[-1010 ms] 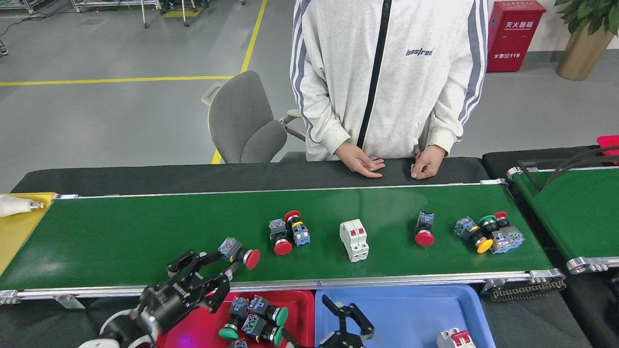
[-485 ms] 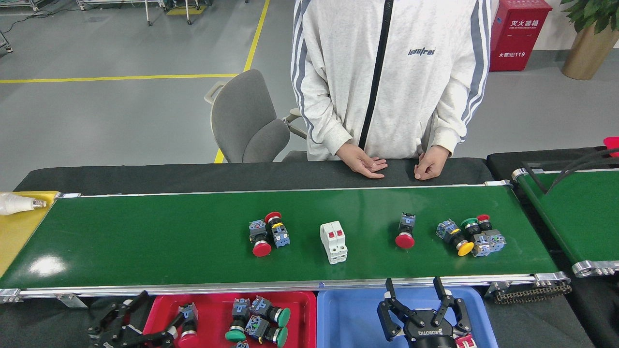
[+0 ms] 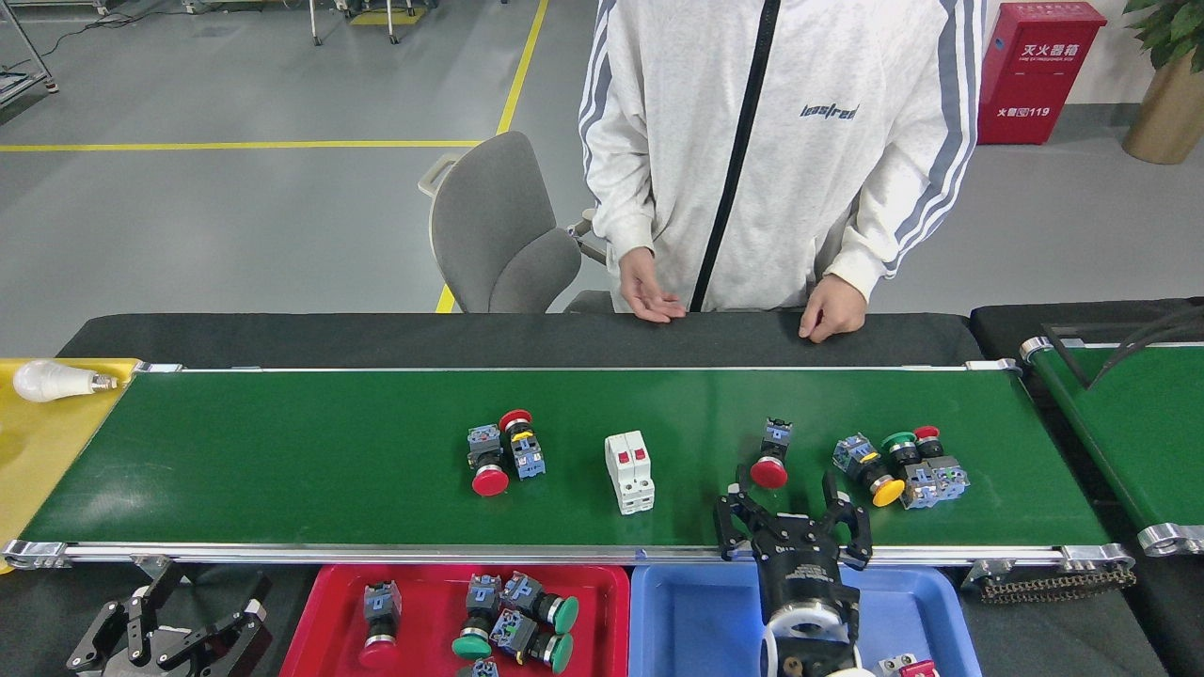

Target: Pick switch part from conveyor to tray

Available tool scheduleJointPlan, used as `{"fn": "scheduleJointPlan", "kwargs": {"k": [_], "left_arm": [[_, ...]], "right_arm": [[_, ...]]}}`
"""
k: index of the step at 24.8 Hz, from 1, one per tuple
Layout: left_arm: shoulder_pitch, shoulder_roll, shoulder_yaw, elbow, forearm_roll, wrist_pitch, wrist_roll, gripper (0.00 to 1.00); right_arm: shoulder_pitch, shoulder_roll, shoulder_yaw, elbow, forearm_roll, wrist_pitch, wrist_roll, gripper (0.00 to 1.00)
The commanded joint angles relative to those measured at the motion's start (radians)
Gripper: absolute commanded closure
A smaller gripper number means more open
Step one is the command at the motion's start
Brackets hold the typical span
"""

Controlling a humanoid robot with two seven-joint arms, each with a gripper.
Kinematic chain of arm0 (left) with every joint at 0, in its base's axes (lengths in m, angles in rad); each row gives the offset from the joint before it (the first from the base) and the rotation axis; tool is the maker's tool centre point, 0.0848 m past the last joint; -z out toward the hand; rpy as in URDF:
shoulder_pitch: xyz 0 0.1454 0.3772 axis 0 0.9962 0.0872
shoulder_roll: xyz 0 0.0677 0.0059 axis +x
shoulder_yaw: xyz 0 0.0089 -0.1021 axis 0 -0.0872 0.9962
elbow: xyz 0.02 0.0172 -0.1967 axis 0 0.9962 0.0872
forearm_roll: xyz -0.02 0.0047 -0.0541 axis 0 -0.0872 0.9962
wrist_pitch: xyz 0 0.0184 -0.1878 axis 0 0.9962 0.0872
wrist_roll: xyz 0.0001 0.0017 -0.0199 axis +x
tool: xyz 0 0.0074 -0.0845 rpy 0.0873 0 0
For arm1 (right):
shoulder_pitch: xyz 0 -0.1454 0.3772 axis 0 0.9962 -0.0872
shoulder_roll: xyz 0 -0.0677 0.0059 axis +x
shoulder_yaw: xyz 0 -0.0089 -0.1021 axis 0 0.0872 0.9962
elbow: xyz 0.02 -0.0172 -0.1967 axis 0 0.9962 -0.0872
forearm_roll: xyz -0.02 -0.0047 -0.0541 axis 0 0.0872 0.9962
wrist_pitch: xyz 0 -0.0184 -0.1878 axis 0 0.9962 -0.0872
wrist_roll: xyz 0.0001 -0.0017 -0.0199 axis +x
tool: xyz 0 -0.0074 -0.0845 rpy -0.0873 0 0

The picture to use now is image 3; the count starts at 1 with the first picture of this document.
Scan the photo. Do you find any yellow mushroom push button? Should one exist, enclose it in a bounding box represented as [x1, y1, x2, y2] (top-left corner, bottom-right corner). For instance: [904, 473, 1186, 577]
[832, 433, 907, 509]

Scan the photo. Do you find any small red push button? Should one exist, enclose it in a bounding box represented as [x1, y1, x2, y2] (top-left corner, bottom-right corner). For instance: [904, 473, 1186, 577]
[912, 425, 971, 501]
[499, 409, 547, 480]

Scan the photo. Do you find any black guide bracket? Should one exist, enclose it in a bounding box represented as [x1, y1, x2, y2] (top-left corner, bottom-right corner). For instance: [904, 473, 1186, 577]
[1039, 306, 1204, 388]

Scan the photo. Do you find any red fire extinguisher box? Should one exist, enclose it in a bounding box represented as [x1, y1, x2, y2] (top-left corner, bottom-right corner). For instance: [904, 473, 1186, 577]
[976, 1, 1109, 146]

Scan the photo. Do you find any metal shelf rack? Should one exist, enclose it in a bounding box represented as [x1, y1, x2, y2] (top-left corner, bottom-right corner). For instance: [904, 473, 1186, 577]
[0, 0, 59, 114]

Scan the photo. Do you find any short green conveyor belt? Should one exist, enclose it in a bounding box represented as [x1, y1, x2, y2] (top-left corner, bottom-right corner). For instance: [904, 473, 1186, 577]
[1019, 334, 1204, 558]

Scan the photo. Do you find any blue plastic tray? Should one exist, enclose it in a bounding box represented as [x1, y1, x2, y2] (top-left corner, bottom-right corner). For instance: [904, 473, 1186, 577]
[628, 562, 983, 677]

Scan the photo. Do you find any potted plant brown pot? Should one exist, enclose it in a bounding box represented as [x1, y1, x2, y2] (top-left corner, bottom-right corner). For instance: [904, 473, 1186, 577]
[1121, 0, 1204, 166]

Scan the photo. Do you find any yellow plastic tray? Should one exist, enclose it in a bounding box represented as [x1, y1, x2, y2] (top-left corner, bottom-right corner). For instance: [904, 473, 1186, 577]
[0, 357, 144, 576]

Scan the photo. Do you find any person's right hand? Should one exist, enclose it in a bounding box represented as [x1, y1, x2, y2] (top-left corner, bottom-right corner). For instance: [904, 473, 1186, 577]
[618, 246, 688, 324]

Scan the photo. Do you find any grey office chair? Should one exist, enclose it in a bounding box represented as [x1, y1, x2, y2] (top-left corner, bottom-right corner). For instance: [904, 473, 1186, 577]
[419, 131, 619, 314]

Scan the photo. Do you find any white double circuit breaker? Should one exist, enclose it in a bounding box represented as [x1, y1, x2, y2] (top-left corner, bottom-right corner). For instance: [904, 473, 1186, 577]
[604, 431, 657, 516]

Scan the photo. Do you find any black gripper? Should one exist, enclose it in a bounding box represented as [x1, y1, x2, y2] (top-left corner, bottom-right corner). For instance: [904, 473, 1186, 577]
[713, 470, 874, 617]
[68, 562, 274, 677]

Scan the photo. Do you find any person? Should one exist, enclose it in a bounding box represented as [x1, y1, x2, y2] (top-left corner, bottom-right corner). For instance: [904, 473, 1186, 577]
[578, 0, 988, 314]

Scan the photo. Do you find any green mushroom push button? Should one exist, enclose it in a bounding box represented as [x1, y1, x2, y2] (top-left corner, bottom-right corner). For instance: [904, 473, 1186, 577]
[489, 609, 575, 675]
[500, 571, 580, 636]
[451, 574, 505, 661]

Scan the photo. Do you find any red plastic tray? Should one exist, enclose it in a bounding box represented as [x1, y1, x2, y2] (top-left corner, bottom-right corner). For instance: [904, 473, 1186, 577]
[279, 562, 632, 677]

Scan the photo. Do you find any white wheeled rack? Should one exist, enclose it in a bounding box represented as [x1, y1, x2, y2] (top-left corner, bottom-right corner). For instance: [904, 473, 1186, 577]
[179, 0, 323, 46]

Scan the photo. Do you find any red mushroom push button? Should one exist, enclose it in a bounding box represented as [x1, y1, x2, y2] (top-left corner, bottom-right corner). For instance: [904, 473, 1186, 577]
[467, 423, 511, 497]
[750, 418, 794, 491]

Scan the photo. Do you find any long green conveyor belt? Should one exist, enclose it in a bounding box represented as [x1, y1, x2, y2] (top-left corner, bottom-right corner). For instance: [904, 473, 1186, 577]
[3, 360, 1137, 605]

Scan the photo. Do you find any white light bulb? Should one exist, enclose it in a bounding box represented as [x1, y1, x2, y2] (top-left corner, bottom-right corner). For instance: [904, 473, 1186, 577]
[13, 359, 119, 403]

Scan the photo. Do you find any person's left hand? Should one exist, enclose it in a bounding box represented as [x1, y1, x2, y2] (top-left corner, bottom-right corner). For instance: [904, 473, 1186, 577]
[798, 275, 868, 344]

